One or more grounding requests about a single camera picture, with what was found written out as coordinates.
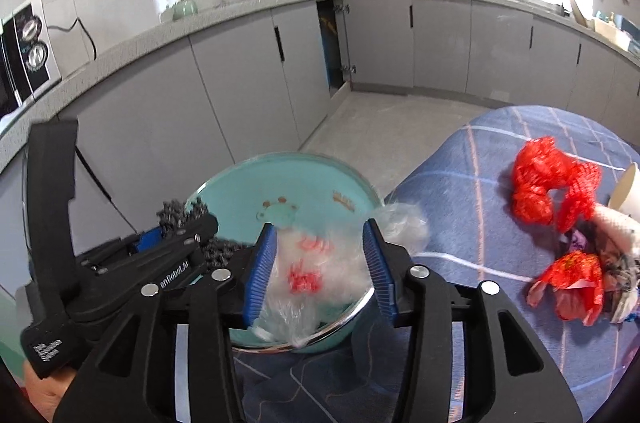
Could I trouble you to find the teal enamel basin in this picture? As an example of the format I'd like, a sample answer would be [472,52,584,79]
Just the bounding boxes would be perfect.
[184,152,387,354]

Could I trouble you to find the blue storage box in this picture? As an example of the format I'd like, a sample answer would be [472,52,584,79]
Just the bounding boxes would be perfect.
[612,12,640,36]

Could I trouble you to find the person's left hand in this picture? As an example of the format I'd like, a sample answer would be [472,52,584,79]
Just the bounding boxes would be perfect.
[22,357,81,423]

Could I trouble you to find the white microwave oven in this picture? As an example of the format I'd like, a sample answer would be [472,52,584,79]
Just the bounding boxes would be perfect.
[0,0,63,116]

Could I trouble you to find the wooden cutting board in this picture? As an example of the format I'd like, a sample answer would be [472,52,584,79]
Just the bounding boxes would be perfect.
[562,0,597,29]

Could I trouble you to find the grey kitchen counter cabinets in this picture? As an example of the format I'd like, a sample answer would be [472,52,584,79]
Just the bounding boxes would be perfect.
[0,0,640,304]

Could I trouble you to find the purple wrapper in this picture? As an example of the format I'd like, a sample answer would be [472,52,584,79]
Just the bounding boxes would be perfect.
[567,225,598,256]

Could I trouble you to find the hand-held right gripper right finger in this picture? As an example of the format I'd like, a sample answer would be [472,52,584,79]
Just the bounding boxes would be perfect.
[362,218,583,423]

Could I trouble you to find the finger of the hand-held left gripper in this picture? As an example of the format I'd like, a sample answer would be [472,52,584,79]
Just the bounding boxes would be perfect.
[145,214,221,262]
[75,228,167,272]

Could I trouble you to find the white plastic tray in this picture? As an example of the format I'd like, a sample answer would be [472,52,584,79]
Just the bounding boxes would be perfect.
[592,17,633,50]

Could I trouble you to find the red mesh net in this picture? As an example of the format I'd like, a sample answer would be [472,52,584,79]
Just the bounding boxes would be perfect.
[510,136,603,234]

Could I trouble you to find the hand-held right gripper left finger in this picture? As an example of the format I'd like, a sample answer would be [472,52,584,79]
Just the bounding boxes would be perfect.
[52,223,278,423]

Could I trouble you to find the grey steel wool scrubber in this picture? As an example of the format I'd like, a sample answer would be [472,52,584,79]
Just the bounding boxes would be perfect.
[159,197,237,275]

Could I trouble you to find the teal ceramic teapot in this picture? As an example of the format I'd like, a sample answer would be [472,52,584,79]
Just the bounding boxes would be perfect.
[171,0,199,22]

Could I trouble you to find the red crumpled wrapper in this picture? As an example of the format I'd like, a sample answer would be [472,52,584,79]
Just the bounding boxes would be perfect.
[527,251,607,328]

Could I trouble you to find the black power cable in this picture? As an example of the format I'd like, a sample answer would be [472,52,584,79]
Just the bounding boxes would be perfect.
[50,17,98,65]

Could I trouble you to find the white paper cup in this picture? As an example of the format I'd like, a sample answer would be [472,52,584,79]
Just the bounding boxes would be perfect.
[606,162,640,224]

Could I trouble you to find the blue plaid tablecloth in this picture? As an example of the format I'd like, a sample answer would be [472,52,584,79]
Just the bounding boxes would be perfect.
[235,104,640,423]

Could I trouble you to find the grey crumpled printed wrapper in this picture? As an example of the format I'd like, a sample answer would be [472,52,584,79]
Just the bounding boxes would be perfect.
[602,253,640,325]

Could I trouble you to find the clear plastic bag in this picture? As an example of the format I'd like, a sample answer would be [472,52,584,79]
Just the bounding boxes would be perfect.
[250,203,433,349]

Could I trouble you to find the blue plastic container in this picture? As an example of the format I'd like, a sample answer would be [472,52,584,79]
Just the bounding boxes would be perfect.
[322,30,345,91]

